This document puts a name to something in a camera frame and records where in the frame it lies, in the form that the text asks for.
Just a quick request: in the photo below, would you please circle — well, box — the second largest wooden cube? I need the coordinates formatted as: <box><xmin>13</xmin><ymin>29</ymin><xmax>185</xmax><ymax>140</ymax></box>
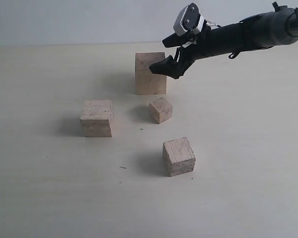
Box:
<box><xmin>80</xmin><ymin>100</ymin><xmax>114</xmax><ymax>137</ymax></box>

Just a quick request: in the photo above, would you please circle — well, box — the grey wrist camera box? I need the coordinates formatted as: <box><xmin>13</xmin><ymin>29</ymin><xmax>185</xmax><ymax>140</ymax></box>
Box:
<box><xmin>173</xmin><ymin>2</ymin><xmax>201</xmax><ymax>37</ymax></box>

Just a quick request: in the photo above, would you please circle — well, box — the medium small wooden cube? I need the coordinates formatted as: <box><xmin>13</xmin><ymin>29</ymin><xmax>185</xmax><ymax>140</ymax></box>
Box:
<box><xmin>162</xmin><ymin>137</ymin><xmax>196</xmax><ymax>177</ymax></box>

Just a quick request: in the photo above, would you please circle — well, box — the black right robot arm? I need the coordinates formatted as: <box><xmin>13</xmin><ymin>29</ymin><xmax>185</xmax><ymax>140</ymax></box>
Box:
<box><xmin>149</xmin><ymin>2</ymin><xmax>298</xmax><ymax>79</ymax></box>

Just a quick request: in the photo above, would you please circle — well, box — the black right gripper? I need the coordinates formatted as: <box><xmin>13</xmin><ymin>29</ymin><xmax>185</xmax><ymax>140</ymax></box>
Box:
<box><xmin>149</xmin><ymin>23</ymin><xmax>243</xmax><ymax>79</ymax></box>

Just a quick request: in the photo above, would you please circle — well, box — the smallest wooden cube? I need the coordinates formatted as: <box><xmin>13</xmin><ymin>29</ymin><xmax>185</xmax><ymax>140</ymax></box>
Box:
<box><xmin>149</xmin><ymin>97</ymin><xmax>173</xmax><ymax>124</ymax></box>

